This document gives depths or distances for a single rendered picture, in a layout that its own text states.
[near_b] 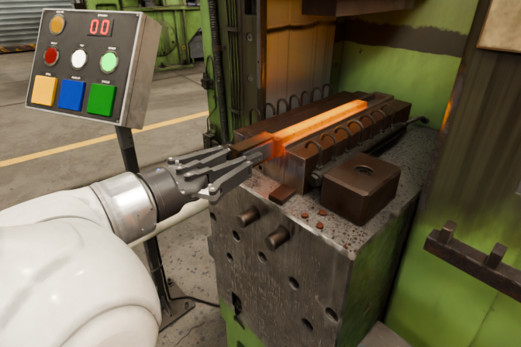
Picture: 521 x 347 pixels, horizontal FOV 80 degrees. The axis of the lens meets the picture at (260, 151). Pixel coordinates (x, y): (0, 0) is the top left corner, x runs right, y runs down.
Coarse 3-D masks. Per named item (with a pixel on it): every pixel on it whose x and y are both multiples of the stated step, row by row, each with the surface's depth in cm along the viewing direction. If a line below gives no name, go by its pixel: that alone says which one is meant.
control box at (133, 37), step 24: (48, 24) 85; (72, 24) 82; (96, 24) 79; (120, 24) 76; (144, 24) 76; (48, 48) 84; (72, 48) 81; (96, 48) 79; (120, 48) 76; (144, 48) 77; (48, 72) 83; (72, 72) 81; (96, 72) 78; (120, 72) 76; (144, 72) 79; (120, 96) 75; (144, 96) 80; (96, 120) 77; (120, 120) 75
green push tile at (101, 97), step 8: (96, 88) 77; (104, 88) 76; (112, 88) 75; (96, 96) 77; (104, 96) 76; (112, 96) 75; (88, 104) 77; (96, 104) 76; (104, 104) 76; (112, 104) 75; (88, 112) 77; (96, 112) 76; (104, 112) 76
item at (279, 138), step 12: (336, 108) 71; (348, 108) 71; (360, 108) 74; (312, 120) 65; (324, 120) 65; (264, 132) 57; (276, 132) 60; (288, 132) 60; (300, 132) 61; (240, 144) 53; (252, 144) 53; (276, 144) 56; (276, 156) 57
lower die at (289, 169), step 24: (336, 96) 88; (360, 96) 85; (264, 120) 72; (288, 120) 70; (336, 120) 67; (288, 144) 57; (312, 144) 59; (264, 168) 63; (288, 168) 58; (312, 168) 57
